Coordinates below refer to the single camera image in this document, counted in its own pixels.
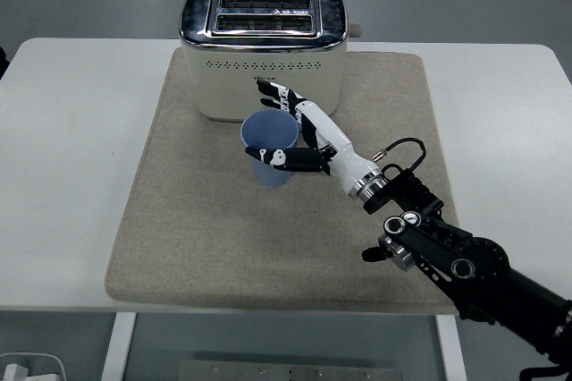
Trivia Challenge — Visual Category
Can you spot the white plug adapter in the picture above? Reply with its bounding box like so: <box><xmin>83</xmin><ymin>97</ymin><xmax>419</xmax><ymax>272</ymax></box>
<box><xmin>1</xmin><ymin>364</ymin><xmax>29</xmax><ymax>381</ymax></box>

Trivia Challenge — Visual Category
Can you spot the white table leg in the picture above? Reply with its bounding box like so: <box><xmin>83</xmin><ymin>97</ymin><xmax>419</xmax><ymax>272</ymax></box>
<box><xmin>434</xmin><ymin>314</ymin><xmax>468</xmax><ymax>381</ymax></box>
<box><xmin>99</xmin><ymin>311</ymin><xmax>138</xmax><ymax>381</ymax></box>

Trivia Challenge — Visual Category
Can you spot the beige felt table mat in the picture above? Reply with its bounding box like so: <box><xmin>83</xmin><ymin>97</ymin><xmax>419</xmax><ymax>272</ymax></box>
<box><xmin>104</xmin><ymin>50</ymin><xmax>475</xmax><ymax>314</ymax></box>

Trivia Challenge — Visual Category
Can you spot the light blue plastic cup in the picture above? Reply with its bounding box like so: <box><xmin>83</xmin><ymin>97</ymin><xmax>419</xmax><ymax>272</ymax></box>
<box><xmin>240</xmin><ymin>108</ymin><xmax>300</xmax><ymax>189</ymax></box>

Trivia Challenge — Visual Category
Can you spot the white chrome two-slot toaster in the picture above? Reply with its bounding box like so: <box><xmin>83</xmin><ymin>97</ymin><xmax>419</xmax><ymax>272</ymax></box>
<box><xmin>178</xmin><ymin>0</ymin><xmax>364</xmax><ymax>125</ymax></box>

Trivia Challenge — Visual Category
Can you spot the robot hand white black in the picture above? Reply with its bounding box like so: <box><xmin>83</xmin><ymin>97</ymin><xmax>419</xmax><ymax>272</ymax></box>
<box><xmin>244</xmin><ymin>79</ymin><xmax>380</xmax><ymax>192</ymax></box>

